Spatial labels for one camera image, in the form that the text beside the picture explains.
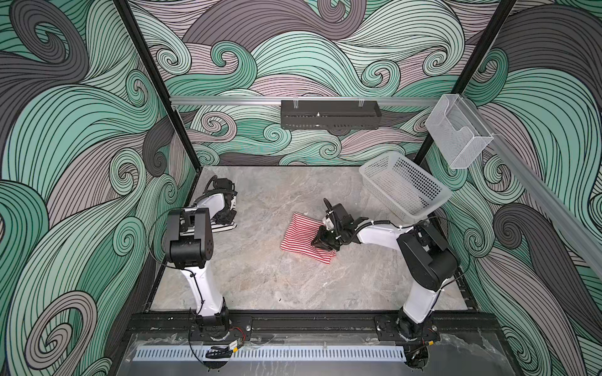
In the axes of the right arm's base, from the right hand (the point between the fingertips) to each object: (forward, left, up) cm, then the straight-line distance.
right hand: (310, 245), depth 90 cm
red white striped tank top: (+4, +4, 0) cm, 6 cm away
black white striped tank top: (+8, +39, +1) cm, 39 cm away
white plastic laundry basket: (+30, -47, -2) cm, 56 cm away
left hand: (+13, +38, +2) cm, 41 cm away
